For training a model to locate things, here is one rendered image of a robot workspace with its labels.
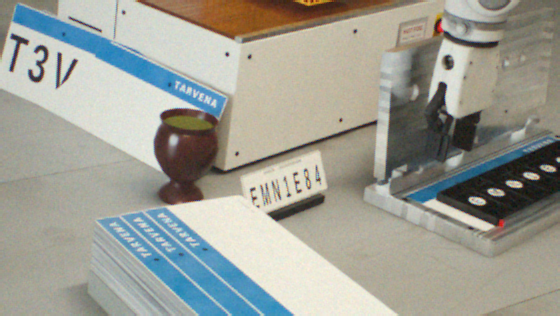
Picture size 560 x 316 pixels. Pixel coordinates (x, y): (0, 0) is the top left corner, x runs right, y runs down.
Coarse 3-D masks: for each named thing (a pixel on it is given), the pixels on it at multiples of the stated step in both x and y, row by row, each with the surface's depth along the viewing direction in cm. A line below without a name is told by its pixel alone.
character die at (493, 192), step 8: (464, 184) 182; (472, 184) 183; (480, 184) 183; (488, 184) 184; (496, 184) 184; (480, 192) 181; (488, 192) 181; (496, 192) 181; (504, 192) 182; (512, 192) 182; (496, 200) 179; (504, 200) 179; (512, 200) 180; (520, 200) 181; (528, 200) 181; (520, 208) 177
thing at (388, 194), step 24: (528, 120) 209; (480, 144) 197; (504, 144) 202; (432, 168) 189; (456, 168) 190; (384, 192) 179; (408, 192) 180; (408, 216) 176; (432, 216) 174; (528, 216) 178; (552, 216) 181; (456, 240) 172; (480, 240) 170; (504, 240) 171
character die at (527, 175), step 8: (496, 168) 189; (504, 168) 190; (512, 168) 190; (520, 168) 191; (528, 168) 191; (520, 176) 189; (528, 176) 188; (536, 176) 189; (544, 176) 190; (536, 184) 187; (544, 184) 187; (552, 184) 187; (552, 192) 184
